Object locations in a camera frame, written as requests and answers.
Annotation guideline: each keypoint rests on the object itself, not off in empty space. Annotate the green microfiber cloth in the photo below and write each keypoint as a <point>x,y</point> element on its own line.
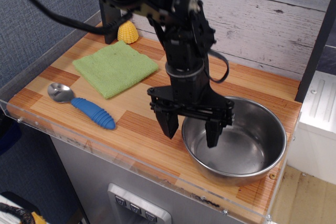
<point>115,68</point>

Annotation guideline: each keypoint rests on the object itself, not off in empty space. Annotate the stainless steel bowl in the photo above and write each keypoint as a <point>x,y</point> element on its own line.
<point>246,150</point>

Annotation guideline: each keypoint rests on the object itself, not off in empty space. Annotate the silver dispenser button panel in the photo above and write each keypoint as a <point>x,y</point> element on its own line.
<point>130,208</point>

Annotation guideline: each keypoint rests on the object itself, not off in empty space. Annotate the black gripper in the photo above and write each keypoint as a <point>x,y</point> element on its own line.
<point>190,94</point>

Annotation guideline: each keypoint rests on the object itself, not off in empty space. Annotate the yellow toy corn cob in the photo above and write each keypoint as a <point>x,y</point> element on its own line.
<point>127,33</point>

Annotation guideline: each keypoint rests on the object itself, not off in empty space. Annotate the yellow object bottom left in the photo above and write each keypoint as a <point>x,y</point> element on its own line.
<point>38,219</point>

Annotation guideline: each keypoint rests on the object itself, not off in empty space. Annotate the dark vertical post right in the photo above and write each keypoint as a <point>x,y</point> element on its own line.
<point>317,51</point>

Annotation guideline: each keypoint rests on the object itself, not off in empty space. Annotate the silver toy fridge cabinet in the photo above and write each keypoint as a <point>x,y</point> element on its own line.
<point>91,175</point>

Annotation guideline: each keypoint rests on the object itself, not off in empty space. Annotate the clear acrylic table guard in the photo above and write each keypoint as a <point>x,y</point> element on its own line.
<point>36,52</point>

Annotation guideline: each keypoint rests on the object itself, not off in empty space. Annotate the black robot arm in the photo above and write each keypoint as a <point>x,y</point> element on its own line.
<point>186,38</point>

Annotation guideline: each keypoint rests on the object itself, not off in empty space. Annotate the white ribbed box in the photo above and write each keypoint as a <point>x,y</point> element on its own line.
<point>312,150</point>

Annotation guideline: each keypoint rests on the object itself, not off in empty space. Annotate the blue handled metal spoon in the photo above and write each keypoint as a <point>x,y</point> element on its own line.
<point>63,94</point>

